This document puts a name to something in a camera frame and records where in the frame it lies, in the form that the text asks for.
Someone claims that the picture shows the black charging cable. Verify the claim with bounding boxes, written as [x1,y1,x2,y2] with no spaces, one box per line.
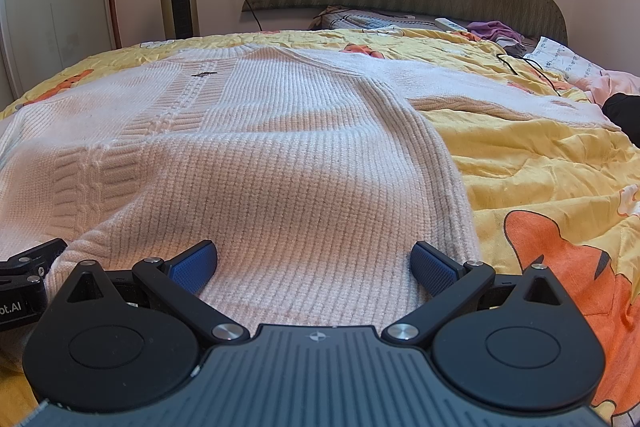
[496,51,562,96]

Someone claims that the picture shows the white remote control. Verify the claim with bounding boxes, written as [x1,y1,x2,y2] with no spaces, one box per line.
[434,17,466,31]

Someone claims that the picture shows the black garment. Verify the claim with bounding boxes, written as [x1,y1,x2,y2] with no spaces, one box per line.
[602,93,640,141]

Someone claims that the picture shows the purple cloth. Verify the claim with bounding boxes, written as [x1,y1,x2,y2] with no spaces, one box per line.
[466,20,523,43]

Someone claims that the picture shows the pink cloth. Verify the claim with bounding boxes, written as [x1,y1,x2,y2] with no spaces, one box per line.
[584,70,640,107]

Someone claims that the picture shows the pink knitted sweater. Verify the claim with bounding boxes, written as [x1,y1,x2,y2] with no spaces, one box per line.
[1,46,605,326]

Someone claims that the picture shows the metal ring brooch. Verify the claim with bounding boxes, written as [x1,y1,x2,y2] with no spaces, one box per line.
[192,71,217,78]

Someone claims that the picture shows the white printed pillow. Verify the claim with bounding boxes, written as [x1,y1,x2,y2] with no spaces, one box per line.
[524,37,603,84]

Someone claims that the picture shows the yellow carrot print bedspread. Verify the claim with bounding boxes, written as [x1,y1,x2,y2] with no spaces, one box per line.
[1,30,639,426]

